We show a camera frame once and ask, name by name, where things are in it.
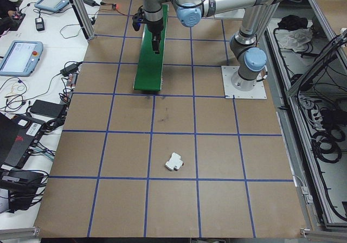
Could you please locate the black computer with red logo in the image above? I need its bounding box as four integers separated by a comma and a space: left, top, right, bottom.
0, 112, 46, 169

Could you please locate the aluminium profile post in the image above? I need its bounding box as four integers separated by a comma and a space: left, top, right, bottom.
61, 0, 96, 41

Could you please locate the yellow rubber band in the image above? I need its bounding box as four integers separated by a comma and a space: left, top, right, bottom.
5, 81, 28, 95

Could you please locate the black cable coil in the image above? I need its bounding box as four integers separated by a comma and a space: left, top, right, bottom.
311, 129, 346, 163

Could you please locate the black rectangular box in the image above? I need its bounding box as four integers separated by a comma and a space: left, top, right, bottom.
29, 99, 67, 118

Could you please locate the white plastic circuit breaker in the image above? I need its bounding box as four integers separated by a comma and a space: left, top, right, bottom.
164, 152, 187, 171

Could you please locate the aluminium V-shaped frame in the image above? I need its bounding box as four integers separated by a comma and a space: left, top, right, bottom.
264, 0, 347, 232

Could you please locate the green belt conveyor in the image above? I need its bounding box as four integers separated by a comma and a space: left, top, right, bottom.
132, 4, 170, 93

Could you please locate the aluminium table edge bracket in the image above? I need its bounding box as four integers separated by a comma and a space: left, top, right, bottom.
299, 227, 347, 243
0, 226, 42, 240

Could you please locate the small circuit board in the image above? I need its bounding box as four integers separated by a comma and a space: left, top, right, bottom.
66, 73, 78, 88

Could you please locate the white crumpled cloth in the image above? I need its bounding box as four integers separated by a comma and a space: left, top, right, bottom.
279, 28, 315, 52

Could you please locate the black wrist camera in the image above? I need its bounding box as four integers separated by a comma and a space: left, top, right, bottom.
131, 5, 146, 33

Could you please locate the white side table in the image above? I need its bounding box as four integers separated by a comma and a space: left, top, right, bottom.
0, 0, 107, 227

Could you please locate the black electronic device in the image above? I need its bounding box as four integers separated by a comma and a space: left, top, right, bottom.
0, 169, 48, 214

